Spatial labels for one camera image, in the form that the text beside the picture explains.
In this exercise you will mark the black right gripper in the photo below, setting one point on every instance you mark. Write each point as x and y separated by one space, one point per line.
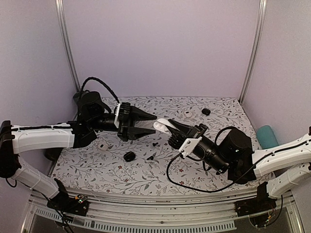
197 132

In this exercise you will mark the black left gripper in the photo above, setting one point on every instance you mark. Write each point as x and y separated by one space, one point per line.
134 133

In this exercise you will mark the cream earbud charging case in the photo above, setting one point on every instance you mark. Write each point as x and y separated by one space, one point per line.
188 114

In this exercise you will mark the white oval earbud case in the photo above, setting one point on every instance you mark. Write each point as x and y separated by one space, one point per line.
161 125

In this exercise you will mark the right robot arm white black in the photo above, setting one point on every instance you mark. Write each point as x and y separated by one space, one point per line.
236 157

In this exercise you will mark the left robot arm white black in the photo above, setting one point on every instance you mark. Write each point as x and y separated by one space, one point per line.
93 116

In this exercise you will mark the black closed earbud case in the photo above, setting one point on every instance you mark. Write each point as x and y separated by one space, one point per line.
206 111

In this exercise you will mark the black open earbud case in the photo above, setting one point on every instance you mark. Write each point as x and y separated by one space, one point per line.
129 156

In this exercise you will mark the white earbud case small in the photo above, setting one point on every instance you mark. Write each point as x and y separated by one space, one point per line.
103 147

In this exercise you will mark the grey mug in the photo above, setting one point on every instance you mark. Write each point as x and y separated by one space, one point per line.
77 96

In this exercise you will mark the teal cup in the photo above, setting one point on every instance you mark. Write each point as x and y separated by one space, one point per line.
266 137

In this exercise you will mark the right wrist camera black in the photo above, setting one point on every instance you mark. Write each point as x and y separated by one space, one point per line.
184 146

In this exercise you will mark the aluminium front rail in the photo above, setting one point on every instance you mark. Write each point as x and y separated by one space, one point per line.
122 213

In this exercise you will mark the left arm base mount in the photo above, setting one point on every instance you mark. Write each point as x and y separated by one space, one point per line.
62 202

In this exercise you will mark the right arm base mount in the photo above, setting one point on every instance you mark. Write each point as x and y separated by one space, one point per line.
260 203

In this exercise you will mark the left aluminium frame post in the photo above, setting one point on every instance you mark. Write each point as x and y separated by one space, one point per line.
66 42

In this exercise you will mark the aluminium frame post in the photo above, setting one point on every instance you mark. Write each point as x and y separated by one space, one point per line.
254 50
66 42

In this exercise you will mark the right aluminium frame post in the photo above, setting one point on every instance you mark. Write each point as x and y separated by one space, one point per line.
254 50

